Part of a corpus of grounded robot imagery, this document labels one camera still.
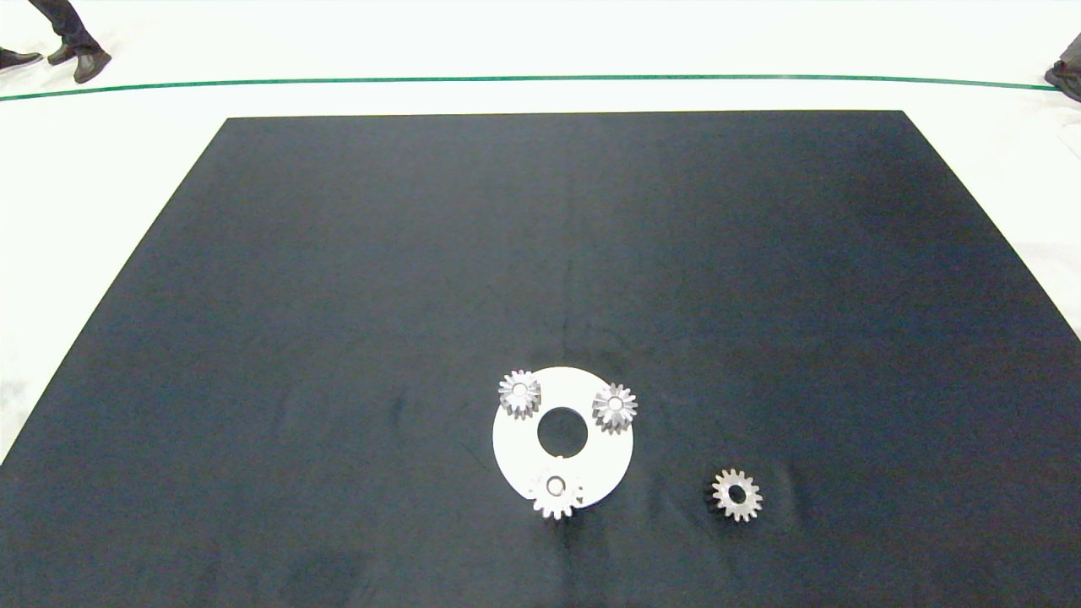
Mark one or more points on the small steel gear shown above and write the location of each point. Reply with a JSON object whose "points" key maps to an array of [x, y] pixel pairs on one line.
{"points": [[605, 409], [725, 500], [510, 390]]}

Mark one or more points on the larger steel gear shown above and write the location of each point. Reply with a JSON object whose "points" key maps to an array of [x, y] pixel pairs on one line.
{"points": [[543, 496]]}

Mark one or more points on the round white plate with pins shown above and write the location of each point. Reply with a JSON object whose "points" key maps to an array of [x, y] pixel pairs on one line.
{"points": [[515, 447]]}

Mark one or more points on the dark rectangular mat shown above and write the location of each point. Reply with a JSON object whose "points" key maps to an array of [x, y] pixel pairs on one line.
{"points": [[338, 338]]}

